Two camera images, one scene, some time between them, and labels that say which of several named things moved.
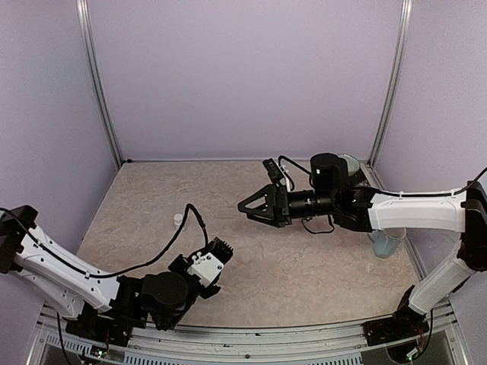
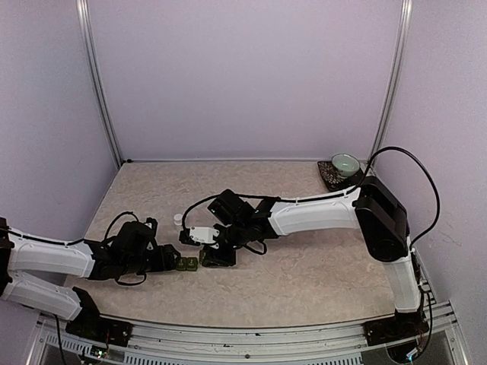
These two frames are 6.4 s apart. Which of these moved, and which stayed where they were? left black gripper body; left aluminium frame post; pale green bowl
Moved: left black gripper body
Stayed: pale green bowl; left aluminium frame post
